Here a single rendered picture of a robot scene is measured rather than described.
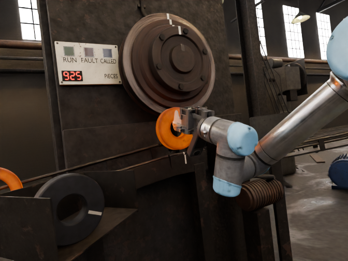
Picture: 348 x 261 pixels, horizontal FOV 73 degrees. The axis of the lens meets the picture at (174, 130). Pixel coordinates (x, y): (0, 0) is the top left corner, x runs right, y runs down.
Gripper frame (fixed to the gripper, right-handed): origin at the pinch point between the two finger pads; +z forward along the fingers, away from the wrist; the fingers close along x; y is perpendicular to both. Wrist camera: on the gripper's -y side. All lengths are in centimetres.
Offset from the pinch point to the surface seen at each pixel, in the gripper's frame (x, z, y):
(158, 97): -1.5, 18.2, 7.7
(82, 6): 22, 46, 47
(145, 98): 3.7, 19.9, 7.6
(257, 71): -358, 287, 20
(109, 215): 29.1, -14.0, -20.5
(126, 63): 10.1, 23.7, 21.5
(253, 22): -364, 314, 121
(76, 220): 38.1, -21.3, -14.8
